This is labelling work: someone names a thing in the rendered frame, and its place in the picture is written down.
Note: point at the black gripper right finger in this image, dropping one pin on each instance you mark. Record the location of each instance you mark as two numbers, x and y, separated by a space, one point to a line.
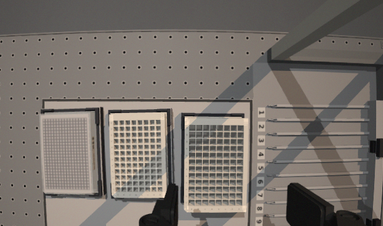
304 208

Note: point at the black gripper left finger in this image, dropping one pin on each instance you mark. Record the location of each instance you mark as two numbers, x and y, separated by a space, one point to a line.
165 212

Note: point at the grey multi-well plate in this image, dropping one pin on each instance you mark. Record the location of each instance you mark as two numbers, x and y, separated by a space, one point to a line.
69 163

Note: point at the grey perforated base plate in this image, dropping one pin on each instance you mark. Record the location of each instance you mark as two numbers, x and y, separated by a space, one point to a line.
109 64

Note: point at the white well plate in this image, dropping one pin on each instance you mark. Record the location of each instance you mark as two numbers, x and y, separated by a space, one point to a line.
152 159

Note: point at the grey deep-well block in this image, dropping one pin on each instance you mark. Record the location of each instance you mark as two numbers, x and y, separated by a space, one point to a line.
209 138

